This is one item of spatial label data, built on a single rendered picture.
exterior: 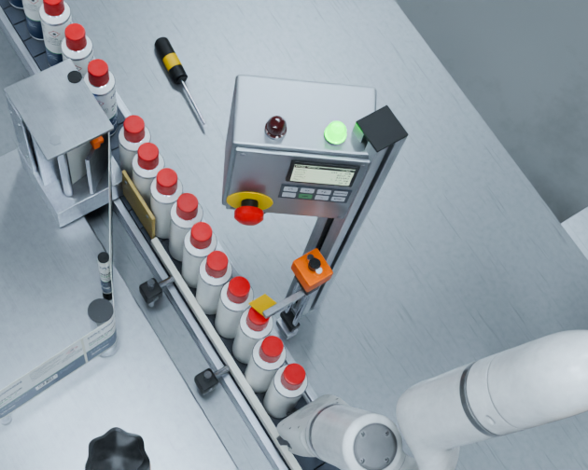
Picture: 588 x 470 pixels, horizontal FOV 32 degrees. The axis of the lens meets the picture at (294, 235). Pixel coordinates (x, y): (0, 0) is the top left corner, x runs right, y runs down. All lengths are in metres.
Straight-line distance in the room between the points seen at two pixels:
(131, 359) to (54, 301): 0.16
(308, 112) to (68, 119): 0.48
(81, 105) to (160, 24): 0.48
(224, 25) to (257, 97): 0.82
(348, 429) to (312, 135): 0.38
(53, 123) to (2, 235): 0.29
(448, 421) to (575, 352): 0.19
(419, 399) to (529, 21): 2.13
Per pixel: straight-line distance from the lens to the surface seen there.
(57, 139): 1.56
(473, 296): 1.89
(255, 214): 1.30
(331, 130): 1.19
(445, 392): 1.21
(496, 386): 1.16
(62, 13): 1.78
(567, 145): 3.07
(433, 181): 1.95
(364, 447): 1.34
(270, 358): 1.52
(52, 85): 1.61
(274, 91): 1.23
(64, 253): 1.77
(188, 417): 1.69
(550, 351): 1.12
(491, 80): 3.09
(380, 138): 1.19
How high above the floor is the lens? 2.54
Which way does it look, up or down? 68 degrees down
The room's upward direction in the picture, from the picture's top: 20 degrees clockwise
